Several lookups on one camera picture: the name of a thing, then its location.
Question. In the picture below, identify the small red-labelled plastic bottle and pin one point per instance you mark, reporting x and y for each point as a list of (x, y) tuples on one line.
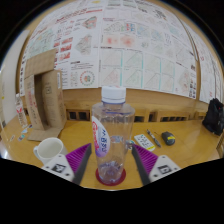
[(20, 111)]

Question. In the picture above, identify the black bag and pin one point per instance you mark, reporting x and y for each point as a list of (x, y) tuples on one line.
[(215, 116)]

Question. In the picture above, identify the clear plastic water bottle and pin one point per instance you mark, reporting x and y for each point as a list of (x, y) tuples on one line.
[(111, 126)]

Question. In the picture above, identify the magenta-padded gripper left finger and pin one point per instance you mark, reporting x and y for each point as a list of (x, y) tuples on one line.
[(78, 157)]

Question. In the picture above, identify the paper posters group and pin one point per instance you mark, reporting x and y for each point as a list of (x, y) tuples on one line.
[(133, 43)]

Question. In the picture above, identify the white card with dots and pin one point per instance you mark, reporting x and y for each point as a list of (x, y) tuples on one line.
[(144, 141)]

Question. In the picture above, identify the wooden chair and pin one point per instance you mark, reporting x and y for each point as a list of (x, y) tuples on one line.
[(220, 145)]

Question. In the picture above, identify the brown cardboard box stand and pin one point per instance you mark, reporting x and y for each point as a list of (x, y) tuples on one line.
[(50, 100)]

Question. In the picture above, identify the dark pen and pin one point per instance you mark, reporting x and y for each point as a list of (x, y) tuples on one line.
[(154, 138)]

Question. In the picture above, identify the white ceramic mug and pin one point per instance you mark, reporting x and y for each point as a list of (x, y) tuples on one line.
[(50, 149)]

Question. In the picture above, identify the small black yellow device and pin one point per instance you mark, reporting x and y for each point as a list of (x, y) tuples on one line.
[(168, 138)]

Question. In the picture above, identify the wooden slotted wall rail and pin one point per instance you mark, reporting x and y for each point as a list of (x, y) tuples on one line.
[(173, 115)]

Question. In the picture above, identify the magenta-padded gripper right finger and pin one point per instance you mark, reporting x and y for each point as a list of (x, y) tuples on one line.
[(148, 159)]

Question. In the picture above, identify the flat round red coaster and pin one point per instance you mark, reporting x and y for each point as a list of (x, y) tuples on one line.
[(100, 178)]

